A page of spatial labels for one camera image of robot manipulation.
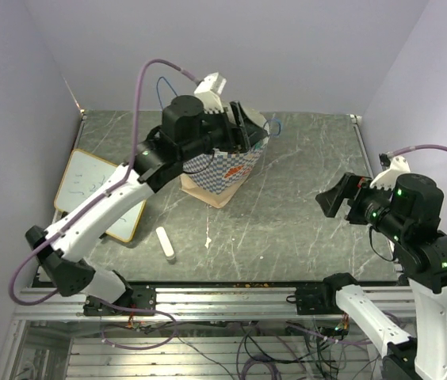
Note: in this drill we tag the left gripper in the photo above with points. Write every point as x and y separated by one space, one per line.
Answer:
241 136

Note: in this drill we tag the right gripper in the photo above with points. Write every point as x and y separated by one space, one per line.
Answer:
350 184

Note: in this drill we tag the checkered paper bag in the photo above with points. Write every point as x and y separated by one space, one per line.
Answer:
215 178

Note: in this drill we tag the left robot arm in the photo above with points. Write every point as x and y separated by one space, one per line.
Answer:
186 131

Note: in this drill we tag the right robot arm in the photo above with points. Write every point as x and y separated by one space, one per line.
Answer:
408 215

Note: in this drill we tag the white marker eraser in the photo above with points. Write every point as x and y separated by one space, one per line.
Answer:
166 245

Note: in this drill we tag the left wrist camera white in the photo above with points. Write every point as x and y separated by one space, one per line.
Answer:
208 92

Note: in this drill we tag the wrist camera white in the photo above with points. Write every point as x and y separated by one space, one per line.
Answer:
208 92
393 167

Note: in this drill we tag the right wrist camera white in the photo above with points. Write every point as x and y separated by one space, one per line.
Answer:
393 167

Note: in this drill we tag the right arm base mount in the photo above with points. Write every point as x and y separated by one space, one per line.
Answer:
313 300

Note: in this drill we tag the small whiteboard orange frame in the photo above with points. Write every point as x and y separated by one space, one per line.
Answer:
84 174

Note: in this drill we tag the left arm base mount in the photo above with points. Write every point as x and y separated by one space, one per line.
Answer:
136 297

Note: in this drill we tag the aluminium rail frame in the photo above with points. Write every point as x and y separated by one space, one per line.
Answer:
198 331

